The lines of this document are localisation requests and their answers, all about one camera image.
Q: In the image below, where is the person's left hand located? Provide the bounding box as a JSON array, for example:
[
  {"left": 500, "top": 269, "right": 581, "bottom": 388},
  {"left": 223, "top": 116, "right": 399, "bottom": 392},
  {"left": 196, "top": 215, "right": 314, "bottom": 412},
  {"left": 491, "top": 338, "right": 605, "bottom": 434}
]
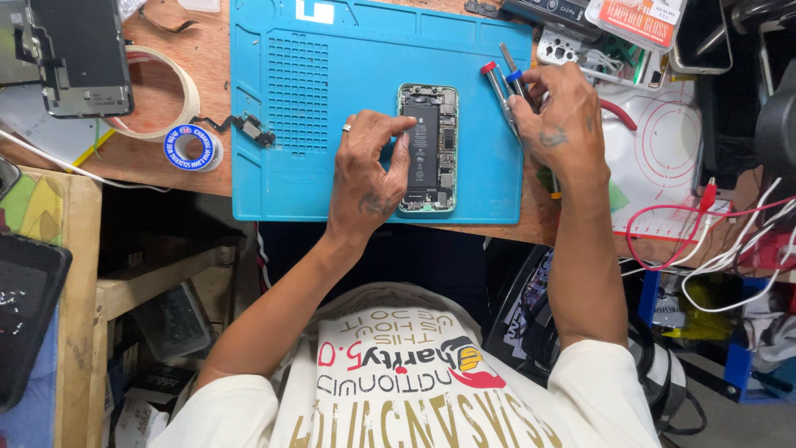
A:
[{"left": 326, "top": 110, "right": 419, "bottom": 242}]

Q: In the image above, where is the person's right hand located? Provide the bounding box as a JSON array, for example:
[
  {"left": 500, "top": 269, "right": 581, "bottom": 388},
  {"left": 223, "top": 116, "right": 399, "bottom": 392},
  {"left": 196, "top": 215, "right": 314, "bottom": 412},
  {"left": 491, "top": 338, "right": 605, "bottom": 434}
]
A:
[{"left": 508, "top": 61, "right": 612, "bottom": 186}]

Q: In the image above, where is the blue-capped metal screwdriver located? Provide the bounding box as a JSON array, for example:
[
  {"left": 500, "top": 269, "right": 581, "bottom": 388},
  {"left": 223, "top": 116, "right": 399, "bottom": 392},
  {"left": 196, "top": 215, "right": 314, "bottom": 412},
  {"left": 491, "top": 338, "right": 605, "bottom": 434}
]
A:
[{"left": 505, "top": 69, "right": 537, "bottom": 114}]

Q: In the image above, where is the red-capped metal screwdriver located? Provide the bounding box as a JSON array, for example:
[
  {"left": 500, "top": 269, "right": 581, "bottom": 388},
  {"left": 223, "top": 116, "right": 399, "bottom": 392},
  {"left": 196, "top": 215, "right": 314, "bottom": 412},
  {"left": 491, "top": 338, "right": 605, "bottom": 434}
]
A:
[{"left": 479, "top": 60, "right": 524, "bottom": 145}]

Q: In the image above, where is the green-framed smartphone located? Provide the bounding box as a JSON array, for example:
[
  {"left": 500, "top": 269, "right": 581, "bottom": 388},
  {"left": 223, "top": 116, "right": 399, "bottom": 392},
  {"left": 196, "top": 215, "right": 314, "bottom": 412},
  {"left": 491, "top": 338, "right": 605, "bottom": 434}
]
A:
[{"left": 397, "top": 83, "right": 460, "bottom": 214}]

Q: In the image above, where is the red tube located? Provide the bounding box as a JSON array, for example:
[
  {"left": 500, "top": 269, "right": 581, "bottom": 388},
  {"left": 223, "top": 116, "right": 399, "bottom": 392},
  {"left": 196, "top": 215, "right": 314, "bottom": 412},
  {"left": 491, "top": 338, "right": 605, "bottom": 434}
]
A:
[{"left": 597, "top": 97, "right": 639, "bottom": 132}]

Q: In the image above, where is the blue silicone repair mat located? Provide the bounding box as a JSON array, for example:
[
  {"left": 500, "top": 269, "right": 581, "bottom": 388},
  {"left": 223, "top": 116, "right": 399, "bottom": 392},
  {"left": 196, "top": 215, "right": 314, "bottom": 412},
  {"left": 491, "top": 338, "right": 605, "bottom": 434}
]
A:
[{"left": 229, "top": 0, "right": 535, "bottom": 224}]

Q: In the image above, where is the green tape piece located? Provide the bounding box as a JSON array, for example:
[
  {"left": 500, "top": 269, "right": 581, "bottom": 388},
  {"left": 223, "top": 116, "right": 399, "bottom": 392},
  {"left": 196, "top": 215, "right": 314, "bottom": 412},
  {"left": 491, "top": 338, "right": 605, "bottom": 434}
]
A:
[{"left": 607, "top": 180, "right": 631, "bottom": 214}]

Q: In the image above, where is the white mat with red circles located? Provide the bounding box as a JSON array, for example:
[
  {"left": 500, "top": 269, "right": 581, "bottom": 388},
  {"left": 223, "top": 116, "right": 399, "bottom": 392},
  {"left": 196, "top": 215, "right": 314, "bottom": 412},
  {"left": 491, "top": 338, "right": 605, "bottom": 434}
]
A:
[{"left": 596, "top": 80, "right": 736, "bottom": 245}]

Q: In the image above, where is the black repair device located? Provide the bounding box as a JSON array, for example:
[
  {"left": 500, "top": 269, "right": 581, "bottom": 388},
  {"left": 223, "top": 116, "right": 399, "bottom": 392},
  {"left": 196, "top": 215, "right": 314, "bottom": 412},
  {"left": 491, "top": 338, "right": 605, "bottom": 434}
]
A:
[{"left": 500, "top": 0, "right": 603, "bottom": 42}]

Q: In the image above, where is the orange-labelled screen protector box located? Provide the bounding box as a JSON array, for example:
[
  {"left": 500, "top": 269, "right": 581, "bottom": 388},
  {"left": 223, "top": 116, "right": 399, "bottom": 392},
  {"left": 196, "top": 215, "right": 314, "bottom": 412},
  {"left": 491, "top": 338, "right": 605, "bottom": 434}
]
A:
[{"left": 584, "top": 0, "right": 689, "bottom": 54}]

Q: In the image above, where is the white sticker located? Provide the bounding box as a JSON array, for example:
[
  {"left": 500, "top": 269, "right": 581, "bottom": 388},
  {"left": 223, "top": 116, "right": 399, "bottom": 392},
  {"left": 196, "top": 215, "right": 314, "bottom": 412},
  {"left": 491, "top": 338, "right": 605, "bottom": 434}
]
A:
[{"left": 295, "top": 0, "right": 335, "bottom": 25}]

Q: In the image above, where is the beige tape roll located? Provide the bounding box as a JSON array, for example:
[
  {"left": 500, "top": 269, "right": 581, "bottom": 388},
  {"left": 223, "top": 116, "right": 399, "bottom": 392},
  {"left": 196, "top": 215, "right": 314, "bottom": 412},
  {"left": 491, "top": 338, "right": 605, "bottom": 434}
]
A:
[{"left": 101, "top": 45, "right": 201, "bottom": 143}]

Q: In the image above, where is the person's white printed shirt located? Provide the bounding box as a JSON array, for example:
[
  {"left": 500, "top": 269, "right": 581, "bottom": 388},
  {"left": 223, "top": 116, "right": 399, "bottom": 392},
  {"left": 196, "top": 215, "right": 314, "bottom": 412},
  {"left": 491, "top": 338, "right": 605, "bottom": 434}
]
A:
[{"left": 148, "top": 282, "right": 661, "bottom": 448}]

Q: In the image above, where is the black and white bag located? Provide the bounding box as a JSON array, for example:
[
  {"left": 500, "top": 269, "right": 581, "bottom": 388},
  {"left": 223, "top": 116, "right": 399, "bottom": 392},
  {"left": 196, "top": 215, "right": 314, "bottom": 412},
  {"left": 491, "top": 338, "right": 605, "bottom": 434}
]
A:
[{"left": 484, "top": 245, "right": 708, "bottom": 438}]

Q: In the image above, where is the large black rounded object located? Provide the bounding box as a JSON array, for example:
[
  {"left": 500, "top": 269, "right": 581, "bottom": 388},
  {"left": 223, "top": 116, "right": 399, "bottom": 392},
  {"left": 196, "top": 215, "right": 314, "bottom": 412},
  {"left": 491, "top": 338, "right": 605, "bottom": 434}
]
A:
[{"left": 754, "top": 73, "right": 796, "bottom": 178}]

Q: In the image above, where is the clear plastic container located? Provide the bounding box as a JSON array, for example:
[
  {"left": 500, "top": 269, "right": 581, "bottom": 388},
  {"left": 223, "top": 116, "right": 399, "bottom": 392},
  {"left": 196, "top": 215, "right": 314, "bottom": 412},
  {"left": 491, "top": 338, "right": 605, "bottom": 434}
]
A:
[{"left": 132, "top": 282, "right": 214, "bottom": 363}]

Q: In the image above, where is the thin black flex strip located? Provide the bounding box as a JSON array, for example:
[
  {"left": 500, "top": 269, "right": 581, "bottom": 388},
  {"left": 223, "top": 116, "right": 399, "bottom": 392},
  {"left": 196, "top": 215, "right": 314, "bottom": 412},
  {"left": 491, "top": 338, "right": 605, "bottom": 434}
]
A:
[{"left": 137, "top": 5, "right": 199, "bottom": 34}]

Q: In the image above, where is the blue rack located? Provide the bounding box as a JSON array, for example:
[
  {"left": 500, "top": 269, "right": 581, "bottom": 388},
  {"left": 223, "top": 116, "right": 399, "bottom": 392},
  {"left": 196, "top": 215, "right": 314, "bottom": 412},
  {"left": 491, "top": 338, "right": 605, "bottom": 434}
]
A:
[{"left": 637, "top": 269, "right": 796, "bottom": 407}]

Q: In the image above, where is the black phone screen assembly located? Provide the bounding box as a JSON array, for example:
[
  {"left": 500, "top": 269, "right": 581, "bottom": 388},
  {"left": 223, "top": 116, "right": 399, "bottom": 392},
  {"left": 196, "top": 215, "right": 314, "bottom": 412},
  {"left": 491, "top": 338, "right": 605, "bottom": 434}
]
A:
[{"left": 12, "top": 0, "right": 135, "bottom": 119}]

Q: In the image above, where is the wooden shelf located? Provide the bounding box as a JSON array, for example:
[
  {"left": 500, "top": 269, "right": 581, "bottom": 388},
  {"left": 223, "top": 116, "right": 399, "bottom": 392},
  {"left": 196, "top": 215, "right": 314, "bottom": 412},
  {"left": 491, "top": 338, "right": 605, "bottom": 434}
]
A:
[{"left": 19, "top": 167, "right": 238, "bottom": 448}]

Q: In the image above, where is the yellow-green patterned cloth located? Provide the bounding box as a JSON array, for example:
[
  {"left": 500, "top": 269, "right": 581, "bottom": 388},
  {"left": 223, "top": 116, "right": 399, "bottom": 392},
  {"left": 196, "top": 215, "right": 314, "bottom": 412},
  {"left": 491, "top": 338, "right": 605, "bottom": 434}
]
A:
[{"left": 0, "top": 170, "right": 66, "bottom": 248}]

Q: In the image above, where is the black tray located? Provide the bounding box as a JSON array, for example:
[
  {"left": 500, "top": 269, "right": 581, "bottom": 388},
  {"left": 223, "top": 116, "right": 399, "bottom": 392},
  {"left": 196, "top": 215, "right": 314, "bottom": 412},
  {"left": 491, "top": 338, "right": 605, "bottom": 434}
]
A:
[{"left": 0, "top": 233, "right": 73, "bottom": 413}]

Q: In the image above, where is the white perforated phone frame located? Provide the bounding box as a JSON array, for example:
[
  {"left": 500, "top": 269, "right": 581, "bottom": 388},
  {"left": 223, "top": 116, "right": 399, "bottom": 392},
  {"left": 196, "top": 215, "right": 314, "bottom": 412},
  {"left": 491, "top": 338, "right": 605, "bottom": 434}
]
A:
[{"left": 535, "top": 27, "right": 624, "bottom": 71}]

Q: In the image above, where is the black flex cable part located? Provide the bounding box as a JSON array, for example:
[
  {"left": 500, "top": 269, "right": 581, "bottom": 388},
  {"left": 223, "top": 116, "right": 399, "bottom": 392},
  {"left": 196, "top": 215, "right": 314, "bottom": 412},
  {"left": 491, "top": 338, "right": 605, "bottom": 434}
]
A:
[{"left": 189, "top": 113, "right": 277, "bottom": 149}]

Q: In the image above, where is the small black bracket part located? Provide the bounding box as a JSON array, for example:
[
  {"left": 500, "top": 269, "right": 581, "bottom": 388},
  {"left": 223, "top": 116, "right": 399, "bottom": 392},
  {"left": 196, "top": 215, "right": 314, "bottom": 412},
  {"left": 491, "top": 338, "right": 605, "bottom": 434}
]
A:
[{"left": 463, "top": 0, "right": 502, "bottom": 20}]

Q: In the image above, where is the red clip lead cable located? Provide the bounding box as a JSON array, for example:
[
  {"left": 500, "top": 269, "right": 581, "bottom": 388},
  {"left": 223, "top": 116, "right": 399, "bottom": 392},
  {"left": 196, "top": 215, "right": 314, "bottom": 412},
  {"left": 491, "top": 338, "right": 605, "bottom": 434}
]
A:
[{"left": 624, "top": 177, "right": 796, "bottom": 273}]

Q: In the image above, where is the blue solder wire spool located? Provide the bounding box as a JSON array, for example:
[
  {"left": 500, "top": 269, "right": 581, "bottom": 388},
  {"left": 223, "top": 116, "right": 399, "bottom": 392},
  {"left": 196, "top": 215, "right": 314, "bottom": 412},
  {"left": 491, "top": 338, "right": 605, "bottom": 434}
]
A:
[{"left": 163, "top": 122, "right": 224, "bottom": 174}]

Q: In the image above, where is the bundle of white cables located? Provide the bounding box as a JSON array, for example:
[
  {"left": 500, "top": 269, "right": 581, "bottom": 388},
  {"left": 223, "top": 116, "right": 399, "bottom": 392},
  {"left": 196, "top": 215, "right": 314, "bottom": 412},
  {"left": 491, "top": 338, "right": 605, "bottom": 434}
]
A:
[{"left": 619, "top": 178, "right": 796, "bottom": 314}]

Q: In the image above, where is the thin white cable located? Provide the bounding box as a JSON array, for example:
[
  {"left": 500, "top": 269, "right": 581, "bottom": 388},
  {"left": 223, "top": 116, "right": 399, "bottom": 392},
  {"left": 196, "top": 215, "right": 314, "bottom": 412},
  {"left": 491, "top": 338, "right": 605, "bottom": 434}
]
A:
[{"left": 0, "top": 129, "right": 170, "bottom": 193}]

